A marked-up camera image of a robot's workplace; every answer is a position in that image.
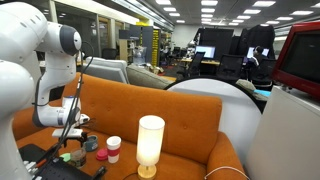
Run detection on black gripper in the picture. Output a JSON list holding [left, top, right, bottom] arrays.
[[61, 132, 89, 150]]

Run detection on orange fabric sofa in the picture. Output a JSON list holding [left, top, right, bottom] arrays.
[[12, 72, 248, 180]]

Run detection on grey sofa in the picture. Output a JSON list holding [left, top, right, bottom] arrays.
[[125, 64, 175, 90]]

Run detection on green round disc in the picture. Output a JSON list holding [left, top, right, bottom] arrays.
[[59, 152, 72, 163]]

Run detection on teal ceramic mug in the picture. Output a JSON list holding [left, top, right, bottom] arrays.
[[83, 134, 100, 153]]

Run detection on red round lid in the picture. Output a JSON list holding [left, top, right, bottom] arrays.
[[95, 147, 109, 162]]

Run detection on black power strip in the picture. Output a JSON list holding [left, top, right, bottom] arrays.
[[33, 157, 93, 180]]

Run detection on black marker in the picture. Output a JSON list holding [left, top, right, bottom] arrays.
[[89, 165, 108, 180]]

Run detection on black and red pens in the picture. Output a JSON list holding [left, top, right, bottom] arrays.
[[34, 158, 48, 168]]

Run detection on white cup with red band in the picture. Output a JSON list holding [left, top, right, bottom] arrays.
[[106, 135, 123, 164]]

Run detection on black flat tablet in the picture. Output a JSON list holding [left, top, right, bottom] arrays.
[[18, 143, 51, 164]]

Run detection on glowing white table lamp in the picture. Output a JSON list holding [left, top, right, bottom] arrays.
[[135, 114, 166, 180]]

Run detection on white chair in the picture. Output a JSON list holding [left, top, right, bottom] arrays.
[[77, 56, 130, 85]]

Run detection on wooden shelf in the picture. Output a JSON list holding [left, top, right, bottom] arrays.
[[118, 38, 136, 65]]

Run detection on black and yellow cabinet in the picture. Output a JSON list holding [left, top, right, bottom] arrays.
[[129, 22, 162, 68]]

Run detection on lit computer monitor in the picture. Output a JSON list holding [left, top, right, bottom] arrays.
[[194, 45, 217, 60]]

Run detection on white round board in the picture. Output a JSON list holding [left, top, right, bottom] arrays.
[[164, 78, 263, 165]]

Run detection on black mesh office chair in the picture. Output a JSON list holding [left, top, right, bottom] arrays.
[[216, 54, 245, 83]]

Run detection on black partition screen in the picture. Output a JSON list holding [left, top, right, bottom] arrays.
[[198, 27, 235, 62]]

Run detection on seated person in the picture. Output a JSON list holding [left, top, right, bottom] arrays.
[[245, 45, 268, 81]]

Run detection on lit laptop screen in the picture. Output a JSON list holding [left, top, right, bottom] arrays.
[[246, 46, 270, 59]]

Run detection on white side panel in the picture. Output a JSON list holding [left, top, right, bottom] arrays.
[[244, 85, 320, 180]]

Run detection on black draped cover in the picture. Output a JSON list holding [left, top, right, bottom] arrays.
[[237, 23, 276, 60]]

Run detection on red framed monitor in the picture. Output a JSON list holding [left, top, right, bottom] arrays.
[[271, 20, 320, 101]]

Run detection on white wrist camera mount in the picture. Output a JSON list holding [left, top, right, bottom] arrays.
[[51, 128, 85, 140]]

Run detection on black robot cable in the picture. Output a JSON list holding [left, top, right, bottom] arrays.
[[31, 41, 95, 180]]

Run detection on white cable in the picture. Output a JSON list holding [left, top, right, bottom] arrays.
[[203, 165, 251, 180]]

